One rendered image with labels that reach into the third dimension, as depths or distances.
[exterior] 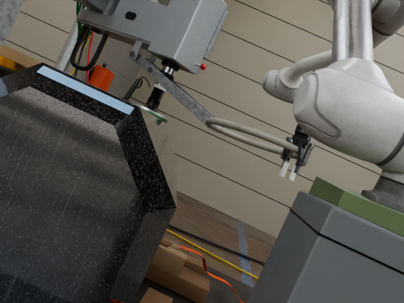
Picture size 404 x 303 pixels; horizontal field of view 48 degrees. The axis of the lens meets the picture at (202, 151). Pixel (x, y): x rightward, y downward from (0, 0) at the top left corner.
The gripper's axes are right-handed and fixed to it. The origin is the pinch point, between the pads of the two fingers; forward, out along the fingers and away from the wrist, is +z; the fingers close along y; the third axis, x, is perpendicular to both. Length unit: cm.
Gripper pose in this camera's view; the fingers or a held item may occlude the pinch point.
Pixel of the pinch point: (288, 171)
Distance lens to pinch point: 191.8
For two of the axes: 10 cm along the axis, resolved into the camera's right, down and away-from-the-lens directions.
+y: -6.4, -2.4, 7.4
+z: -3.6, 9.3, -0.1
